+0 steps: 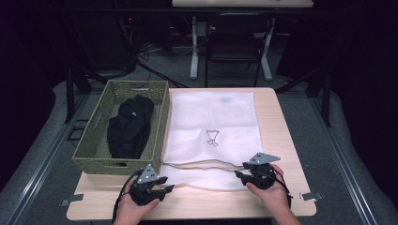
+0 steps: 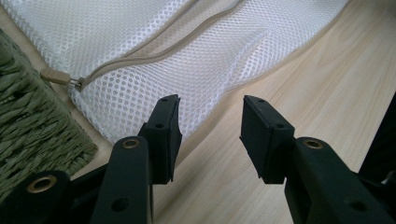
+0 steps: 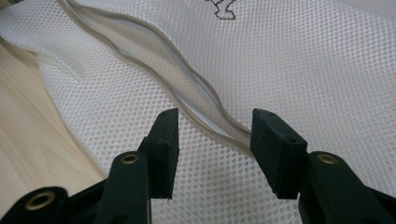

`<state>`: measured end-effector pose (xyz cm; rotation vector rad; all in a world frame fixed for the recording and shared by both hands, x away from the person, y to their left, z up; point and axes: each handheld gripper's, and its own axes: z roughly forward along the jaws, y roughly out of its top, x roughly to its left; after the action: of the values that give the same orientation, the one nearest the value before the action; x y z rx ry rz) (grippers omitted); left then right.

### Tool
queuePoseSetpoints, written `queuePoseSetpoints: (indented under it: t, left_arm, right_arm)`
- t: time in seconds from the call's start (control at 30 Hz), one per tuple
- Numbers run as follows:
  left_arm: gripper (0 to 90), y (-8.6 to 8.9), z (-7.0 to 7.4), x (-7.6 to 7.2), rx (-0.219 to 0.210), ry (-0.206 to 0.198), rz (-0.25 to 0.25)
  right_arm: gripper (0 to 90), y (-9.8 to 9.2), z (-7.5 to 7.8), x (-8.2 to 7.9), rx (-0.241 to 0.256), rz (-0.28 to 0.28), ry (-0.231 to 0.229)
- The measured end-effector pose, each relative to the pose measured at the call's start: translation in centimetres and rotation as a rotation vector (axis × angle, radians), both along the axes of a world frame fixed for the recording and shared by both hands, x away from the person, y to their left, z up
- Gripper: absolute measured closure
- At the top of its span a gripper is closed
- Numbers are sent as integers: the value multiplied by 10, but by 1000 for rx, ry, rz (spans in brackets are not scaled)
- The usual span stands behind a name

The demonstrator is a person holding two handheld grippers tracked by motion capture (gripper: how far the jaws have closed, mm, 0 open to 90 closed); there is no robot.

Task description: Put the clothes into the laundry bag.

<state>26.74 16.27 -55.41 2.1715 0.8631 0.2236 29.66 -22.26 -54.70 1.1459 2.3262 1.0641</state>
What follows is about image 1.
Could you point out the black chair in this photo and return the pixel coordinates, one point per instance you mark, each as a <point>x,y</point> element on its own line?
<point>231,47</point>

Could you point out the dark equipment rack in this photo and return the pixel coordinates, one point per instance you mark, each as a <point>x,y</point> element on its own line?
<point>106,40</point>

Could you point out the black metal stand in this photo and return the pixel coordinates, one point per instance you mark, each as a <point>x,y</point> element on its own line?
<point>327,93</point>
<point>70,93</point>

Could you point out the white desk with metal legs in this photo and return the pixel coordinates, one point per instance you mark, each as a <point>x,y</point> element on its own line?
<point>241,3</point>

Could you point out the person's left hand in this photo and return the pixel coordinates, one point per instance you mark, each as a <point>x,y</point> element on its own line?
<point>131,212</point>

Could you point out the black floor bracket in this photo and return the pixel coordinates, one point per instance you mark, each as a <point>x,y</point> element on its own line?
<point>76,129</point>

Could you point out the white mesh laundry bag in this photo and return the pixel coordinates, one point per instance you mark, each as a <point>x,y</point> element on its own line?
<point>212,112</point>

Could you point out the person's right hand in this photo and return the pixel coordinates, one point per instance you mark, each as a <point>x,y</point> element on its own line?
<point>277,197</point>

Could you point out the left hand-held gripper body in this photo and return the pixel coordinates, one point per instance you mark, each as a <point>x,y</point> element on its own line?
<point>147,175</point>

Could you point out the green woven basket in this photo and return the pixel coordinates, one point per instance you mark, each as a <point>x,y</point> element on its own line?
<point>94,150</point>

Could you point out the black garment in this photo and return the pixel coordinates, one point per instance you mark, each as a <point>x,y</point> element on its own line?
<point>130,128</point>

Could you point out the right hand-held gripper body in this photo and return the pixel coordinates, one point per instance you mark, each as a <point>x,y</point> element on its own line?
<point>261,175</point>

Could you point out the metal table bracket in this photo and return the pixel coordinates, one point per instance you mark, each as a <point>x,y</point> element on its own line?
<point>311,196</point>
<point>72,198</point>

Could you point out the aluminium floor rail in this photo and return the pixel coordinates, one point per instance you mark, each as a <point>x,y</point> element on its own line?
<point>344,162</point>
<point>40,165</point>

